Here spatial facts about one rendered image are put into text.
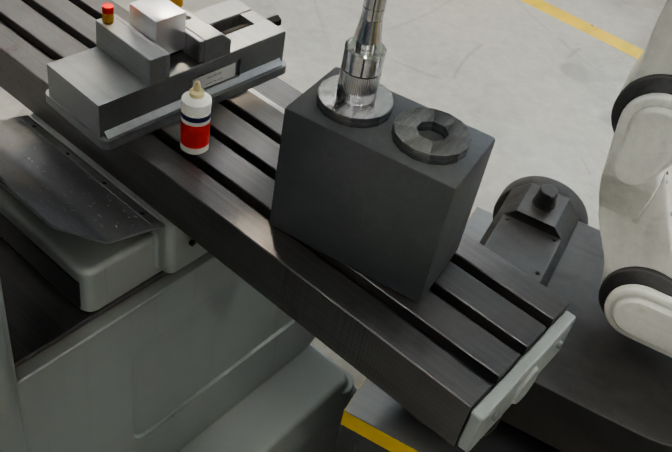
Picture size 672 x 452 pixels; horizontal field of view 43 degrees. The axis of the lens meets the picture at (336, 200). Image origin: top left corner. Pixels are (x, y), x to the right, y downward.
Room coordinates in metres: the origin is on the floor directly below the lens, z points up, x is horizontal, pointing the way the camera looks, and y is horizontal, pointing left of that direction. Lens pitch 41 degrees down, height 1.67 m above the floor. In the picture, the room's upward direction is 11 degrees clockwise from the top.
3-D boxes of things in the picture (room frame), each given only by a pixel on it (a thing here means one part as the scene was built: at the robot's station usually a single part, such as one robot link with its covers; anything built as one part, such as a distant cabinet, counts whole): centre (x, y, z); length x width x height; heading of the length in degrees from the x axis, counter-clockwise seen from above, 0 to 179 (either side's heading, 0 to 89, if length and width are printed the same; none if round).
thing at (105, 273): (1.02, 0.29, 0.78); 0.50 x 0.35 x 0.12; 147
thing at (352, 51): (0.82, 0.00, 1.18); 0.05 x 0.05 x 0.01
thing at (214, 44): (1.07, 0.26, 1.01); 0.12 x 0.06 x 0.04; 54
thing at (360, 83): (0.82, 0.00, 1.15); 0.05 x 0.05 x 0.06
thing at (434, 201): (0.80, -0.05, 1.02); 0.22 x 0.12 x 0.20; 67
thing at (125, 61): (1.05, 0.28, 0.97); 0.35 x 0.15 x 0.11; 144
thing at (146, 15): (1.03, 0.30, 1.03); 0.06 x 0.05 x 0.06; 54
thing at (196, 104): (0.92, 0.21, 0.97); 0.04 x 0.04 x 0.11
